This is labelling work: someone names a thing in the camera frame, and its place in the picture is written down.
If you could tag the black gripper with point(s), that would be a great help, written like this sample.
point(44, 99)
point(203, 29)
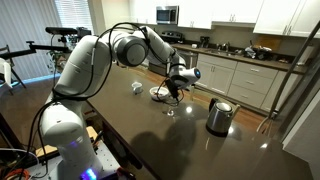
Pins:
point(172, 89)

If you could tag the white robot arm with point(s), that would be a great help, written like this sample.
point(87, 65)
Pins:
point(62, 125)

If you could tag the white ceramic bowl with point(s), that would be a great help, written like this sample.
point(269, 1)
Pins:
point(159, 93)

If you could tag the clear drinking glass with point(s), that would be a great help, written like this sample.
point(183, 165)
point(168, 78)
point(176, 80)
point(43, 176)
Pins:
point(170, 106)

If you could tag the white ceramic mug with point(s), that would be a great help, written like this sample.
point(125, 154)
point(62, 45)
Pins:
point(137, 88)

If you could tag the stainless steel electric kettle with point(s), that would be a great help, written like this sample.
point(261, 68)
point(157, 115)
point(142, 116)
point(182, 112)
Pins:
point(220, 117)

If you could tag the black coffee maker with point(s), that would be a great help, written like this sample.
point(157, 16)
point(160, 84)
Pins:
point(204, 41)

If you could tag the kitchen sink faucet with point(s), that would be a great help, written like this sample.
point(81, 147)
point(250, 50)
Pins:
point(223, 47)

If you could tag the stainless steel microwave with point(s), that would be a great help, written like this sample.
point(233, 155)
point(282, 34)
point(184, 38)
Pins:
point(167, 14)

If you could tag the cream wooden chair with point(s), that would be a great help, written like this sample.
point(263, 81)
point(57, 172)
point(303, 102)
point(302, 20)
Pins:
point(265, 126)

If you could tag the stainless steel refrigerator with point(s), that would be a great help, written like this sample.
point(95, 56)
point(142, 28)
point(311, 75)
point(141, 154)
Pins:
point(282, 121)

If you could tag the black camera tripod arm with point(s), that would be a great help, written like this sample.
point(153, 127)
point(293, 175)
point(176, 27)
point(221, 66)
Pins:
point(80, 32)

